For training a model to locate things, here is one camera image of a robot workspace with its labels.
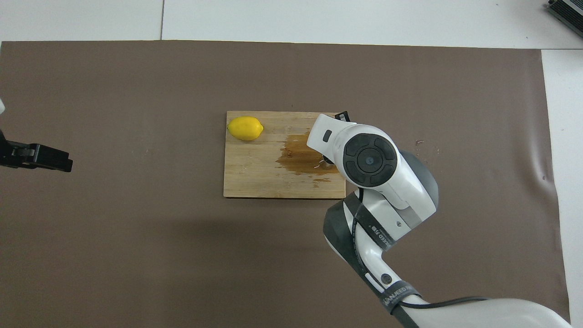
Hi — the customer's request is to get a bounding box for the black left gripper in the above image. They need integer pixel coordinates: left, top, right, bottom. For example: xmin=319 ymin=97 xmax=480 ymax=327
xmin=0 ymin=129 xmax=74 ymax=173

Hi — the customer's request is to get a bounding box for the yellow lemon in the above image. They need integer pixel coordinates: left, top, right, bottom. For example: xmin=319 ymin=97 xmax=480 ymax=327
xmin=227 ymin=116 xmax=264 ymax=141

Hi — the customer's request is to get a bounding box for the wooden cutting board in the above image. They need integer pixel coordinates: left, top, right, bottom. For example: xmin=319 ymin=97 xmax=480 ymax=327
xmin=223 ymin=111 xmax=346 ymax=200

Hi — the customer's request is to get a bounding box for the brown table mat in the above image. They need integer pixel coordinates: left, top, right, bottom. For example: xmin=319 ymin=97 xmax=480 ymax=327
xmin=0 ymin=40 xmax=573 ymax=328

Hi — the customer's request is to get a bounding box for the grey finned metal device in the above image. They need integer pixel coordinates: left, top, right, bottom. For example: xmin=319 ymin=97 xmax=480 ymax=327
xmin=546 ymin=0 xmax=583 ymax=32

